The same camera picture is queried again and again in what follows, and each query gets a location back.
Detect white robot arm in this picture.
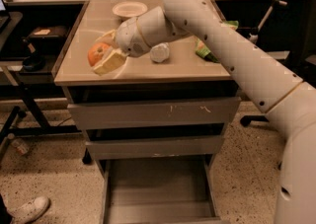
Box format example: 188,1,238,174
93,0,316,224

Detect grey open bottom drawer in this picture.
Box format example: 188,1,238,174
100,156,230,224

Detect grey middle drawer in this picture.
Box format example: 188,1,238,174
86,135,224,160

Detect black office chair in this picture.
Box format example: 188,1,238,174
239,0,316,127

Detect black desk frame left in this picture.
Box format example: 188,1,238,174
0,12,80,162

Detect white sneaker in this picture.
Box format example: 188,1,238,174
9,196,50,224

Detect clear plastic water bottle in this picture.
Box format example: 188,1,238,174
150,43,170,63

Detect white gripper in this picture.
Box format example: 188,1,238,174
93,7,189,75

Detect orange fruit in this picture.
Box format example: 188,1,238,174
88,42,110,66

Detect black box on shelf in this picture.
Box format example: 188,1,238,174
28,26,68,47

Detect plastic bottle on floor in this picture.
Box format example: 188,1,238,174
8,133,30,156

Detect grey drawer cabinet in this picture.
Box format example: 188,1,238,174
54,0,240,224

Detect white spray bottle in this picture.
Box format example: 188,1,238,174
248,28,259,44

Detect grey top drawer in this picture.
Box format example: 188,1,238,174
68,97,240,130

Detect green chip bag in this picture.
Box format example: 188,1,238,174
195,21,239,63

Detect white paper bowl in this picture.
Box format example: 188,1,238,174
113,1,148,21

